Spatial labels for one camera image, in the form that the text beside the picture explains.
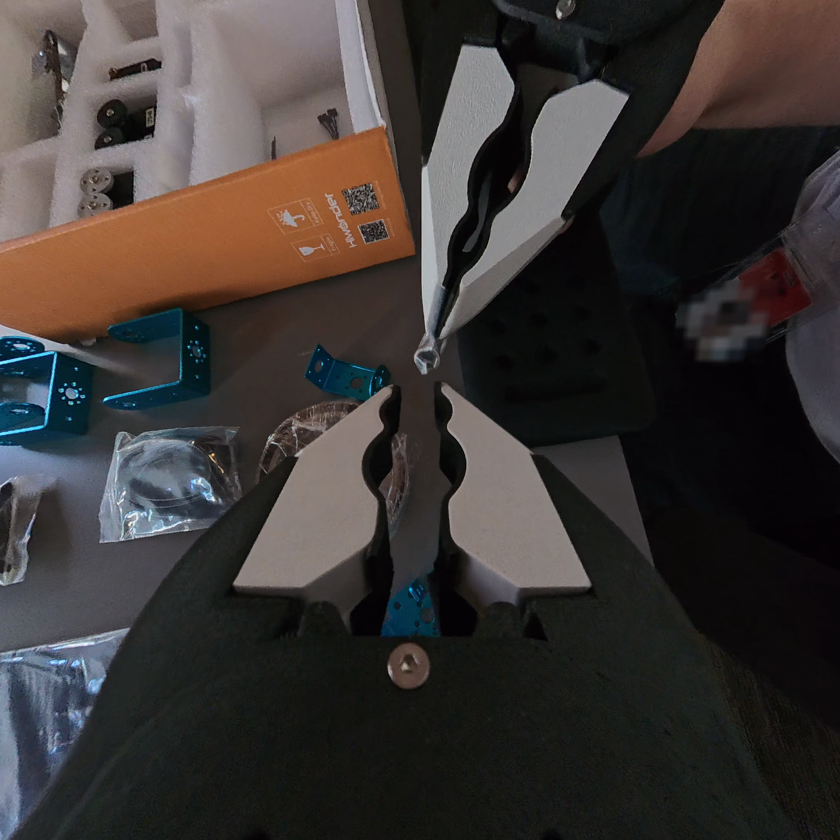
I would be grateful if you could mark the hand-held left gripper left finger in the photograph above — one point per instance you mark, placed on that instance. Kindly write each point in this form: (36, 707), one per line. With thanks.
(308, 525)

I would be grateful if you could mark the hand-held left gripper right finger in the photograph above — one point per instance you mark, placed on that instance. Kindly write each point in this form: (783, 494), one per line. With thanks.
(518, 525)

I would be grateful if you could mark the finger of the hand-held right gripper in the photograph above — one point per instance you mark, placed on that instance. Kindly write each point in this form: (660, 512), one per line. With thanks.
(453, 131)
(558, 164)

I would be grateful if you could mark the small clear plastic bag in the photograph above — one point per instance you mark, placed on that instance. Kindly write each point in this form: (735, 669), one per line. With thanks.
(430, 354)
(56, 72)

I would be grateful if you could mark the orange cardboard box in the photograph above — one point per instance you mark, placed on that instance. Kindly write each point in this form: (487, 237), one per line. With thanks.
(164, 262)

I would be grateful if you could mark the person's right forearm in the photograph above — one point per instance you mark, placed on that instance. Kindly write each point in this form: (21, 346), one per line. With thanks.
(754, 65)

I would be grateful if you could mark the plastic-wrapped round disc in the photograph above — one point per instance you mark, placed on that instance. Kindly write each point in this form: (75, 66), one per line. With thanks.
(308, 426)

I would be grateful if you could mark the black perforated panel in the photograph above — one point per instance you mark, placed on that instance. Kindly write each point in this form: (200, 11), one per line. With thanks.
(558, 367)

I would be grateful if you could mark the white foam insert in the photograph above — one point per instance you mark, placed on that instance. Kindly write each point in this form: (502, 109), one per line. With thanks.
(216, 65)

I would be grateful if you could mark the clear bag of black parts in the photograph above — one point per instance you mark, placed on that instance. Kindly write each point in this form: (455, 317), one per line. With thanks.
(19, 525)

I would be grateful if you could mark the small black servo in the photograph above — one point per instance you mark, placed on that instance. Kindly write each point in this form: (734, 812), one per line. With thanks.
(134, 69)

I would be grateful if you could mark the large clear bag black item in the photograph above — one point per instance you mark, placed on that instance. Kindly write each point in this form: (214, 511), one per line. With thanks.
(46, 722)

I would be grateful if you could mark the black servo with silver horn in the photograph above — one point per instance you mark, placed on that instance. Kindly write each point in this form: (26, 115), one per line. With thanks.
(95, 205)
(98, 182)

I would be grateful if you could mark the small blue angled bracket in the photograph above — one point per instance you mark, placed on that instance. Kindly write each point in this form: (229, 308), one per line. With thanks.
(348, 374)

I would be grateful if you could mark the blue metal U bracket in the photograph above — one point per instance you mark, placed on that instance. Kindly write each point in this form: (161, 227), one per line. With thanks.
(193, 354)

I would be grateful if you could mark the blue double metal bracket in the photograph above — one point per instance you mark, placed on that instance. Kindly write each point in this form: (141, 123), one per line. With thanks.
(65, 400)

